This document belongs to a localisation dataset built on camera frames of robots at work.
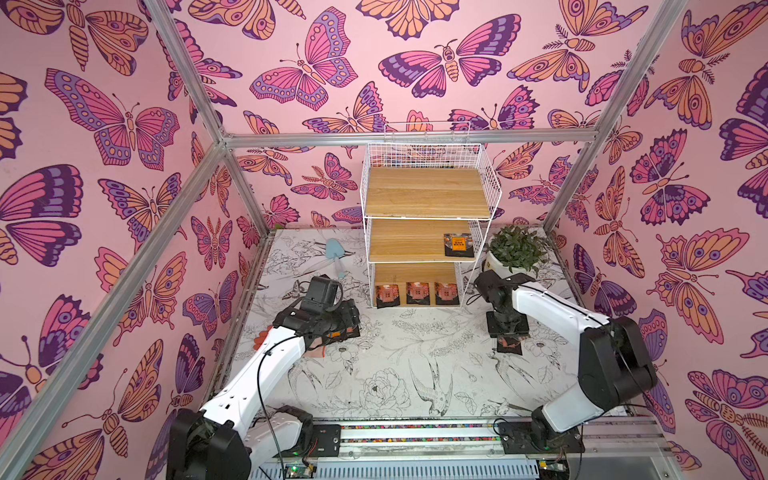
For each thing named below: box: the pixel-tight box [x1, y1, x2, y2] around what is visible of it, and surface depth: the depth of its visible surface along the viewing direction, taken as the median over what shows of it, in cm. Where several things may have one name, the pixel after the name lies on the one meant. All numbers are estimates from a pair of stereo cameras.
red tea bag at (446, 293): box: [434, 282, 460, 305], surface depth 102 cm
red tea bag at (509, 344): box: [497, 336, 523, 355], surface depth 91 cm
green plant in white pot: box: [484, 224, 550, 279], surface depth 92 cm
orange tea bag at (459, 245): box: [444, 233, 475, 258], surface depth 83 cm
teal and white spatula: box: [326, 238, 347, 279], surface depth 115 cm
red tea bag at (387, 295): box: [376, 284, 400, 309], surface depth 102 cm
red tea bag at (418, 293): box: [406, 281, 431, 305], surface depth 102 cm
